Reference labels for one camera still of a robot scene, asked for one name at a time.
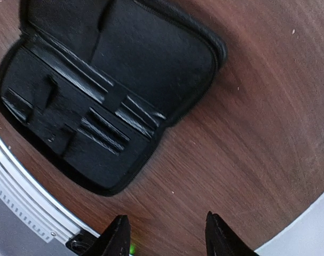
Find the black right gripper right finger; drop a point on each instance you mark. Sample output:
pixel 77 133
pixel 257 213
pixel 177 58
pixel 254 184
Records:
pixel 221 240

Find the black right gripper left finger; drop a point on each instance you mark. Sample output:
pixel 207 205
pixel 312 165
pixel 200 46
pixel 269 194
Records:
pixel 115 240

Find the black zip tool case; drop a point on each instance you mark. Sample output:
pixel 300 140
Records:
pixel 93 85

